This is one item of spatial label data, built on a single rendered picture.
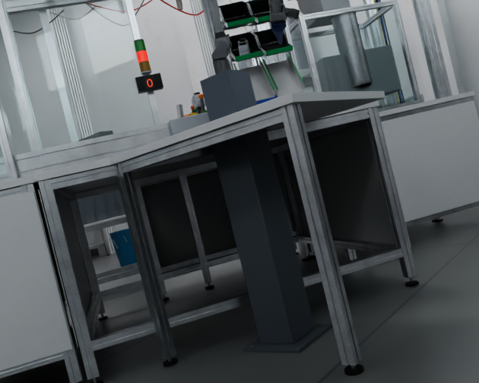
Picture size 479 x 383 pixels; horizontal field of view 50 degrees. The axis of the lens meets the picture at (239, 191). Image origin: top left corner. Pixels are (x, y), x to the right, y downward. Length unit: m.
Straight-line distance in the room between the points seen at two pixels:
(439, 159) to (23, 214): 2.44
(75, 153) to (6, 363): 0.84
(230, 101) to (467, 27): 4.17
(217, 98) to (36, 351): 1.19
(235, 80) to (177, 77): 5.85
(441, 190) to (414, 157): 0.27
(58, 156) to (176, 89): 5.74
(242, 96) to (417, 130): 1.65
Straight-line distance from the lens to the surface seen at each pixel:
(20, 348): 2.21
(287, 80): 2.55
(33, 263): 2.15
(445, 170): 3.49
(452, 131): 3.55
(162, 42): 8.05
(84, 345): 2.18
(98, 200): 4.21
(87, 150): 2.20
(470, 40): 5.84
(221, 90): 1.98
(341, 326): 1.63
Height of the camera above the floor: 0.64
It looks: 1 degrees down
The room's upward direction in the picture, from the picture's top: 14 degrees counter-clockwise
